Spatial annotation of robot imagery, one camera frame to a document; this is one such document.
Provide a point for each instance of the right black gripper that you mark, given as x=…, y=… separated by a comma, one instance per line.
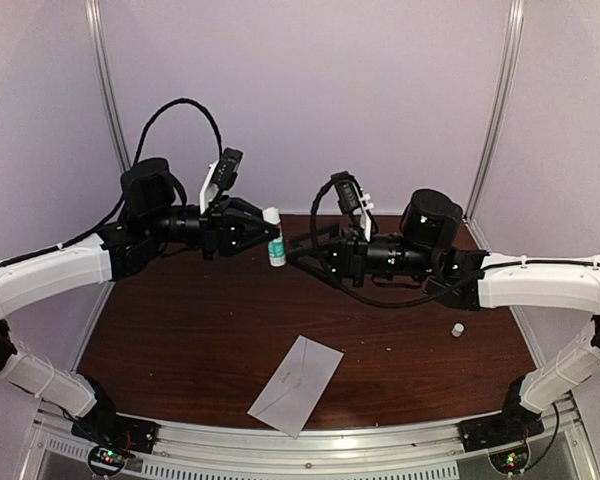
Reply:
x=348, y=252

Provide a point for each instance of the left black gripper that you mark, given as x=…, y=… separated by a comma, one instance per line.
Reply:
x=222, y=228

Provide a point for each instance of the grey envelope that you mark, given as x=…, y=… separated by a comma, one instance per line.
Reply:
x=295, y=388

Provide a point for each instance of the white glue stick cap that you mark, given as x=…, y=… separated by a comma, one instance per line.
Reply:
x=458, y=330

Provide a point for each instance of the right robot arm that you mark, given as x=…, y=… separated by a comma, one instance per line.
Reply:
x=420, y=264

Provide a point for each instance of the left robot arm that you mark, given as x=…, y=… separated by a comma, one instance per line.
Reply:
x=154, y=215

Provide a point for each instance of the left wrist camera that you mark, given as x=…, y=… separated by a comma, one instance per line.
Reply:
x=220, y=177

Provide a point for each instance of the right aluminium frame post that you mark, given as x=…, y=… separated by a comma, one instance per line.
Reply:
x=509, y=60

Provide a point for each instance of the aluminium frame post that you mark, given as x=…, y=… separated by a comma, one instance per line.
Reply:
x=95, y=26
x=509, y=60

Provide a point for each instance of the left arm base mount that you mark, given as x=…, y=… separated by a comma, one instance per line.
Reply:
x=119, y=449

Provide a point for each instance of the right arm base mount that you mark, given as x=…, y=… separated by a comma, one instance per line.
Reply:
x=506, y=440

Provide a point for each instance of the left aluminium frame post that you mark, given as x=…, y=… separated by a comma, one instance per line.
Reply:
x=95, y=26

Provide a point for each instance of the front aluminium rail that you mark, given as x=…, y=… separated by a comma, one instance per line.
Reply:
x=430, y=450

